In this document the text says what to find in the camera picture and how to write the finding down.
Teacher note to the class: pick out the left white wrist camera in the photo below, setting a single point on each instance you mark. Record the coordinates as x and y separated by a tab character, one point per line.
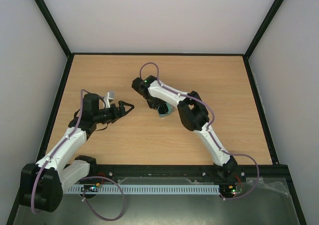
108	98

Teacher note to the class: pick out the black cage frame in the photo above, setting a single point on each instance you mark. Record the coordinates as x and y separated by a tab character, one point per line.
49	23

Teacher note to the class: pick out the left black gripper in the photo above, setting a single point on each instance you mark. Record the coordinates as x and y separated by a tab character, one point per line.
116	114

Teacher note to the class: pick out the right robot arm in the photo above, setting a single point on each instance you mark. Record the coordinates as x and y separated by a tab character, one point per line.
193	115

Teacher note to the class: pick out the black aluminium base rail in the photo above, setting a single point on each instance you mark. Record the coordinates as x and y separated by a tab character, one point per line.
200	173

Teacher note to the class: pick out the light blue slotted cable duct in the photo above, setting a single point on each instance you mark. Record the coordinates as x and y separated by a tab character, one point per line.
146	189

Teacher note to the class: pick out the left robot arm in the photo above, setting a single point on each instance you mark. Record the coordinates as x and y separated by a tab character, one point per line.
42	184

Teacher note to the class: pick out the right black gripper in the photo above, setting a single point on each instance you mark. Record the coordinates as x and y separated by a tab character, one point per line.
156	105

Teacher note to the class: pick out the black round sunglasses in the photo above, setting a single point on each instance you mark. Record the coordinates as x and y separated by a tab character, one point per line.
163	109

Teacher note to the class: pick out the grey felt glasses case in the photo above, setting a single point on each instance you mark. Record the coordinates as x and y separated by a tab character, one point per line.
169	112

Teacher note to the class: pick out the clear plastic sheet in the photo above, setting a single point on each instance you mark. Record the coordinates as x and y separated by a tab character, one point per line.
268	204

